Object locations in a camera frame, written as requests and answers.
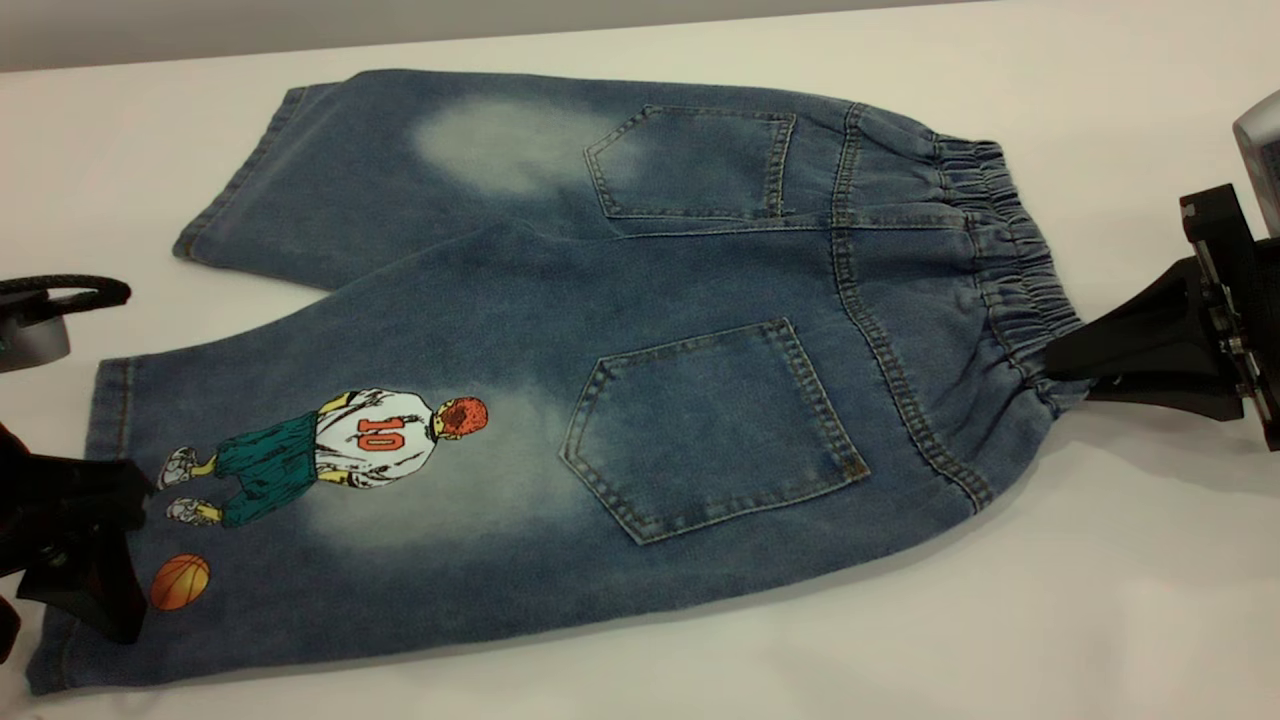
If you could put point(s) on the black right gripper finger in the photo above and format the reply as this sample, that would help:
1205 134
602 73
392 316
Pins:
1180 395
1150 335

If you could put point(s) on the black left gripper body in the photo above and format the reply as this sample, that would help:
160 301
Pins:
18 500

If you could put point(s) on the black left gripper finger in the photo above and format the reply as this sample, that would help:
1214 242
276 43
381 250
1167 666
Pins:
95 495
100 590

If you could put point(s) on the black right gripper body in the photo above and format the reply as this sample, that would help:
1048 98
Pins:
1250 320

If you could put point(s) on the blue denim shorts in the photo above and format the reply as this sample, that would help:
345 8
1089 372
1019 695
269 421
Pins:
600 300

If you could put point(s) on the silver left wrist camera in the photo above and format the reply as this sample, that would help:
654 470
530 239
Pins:
30 342

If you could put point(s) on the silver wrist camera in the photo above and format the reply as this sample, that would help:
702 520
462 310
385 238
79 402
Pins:
1262 160
30 342

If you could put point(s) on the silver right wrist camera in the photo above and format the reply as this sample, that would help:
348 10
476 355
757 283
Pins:
1262 160

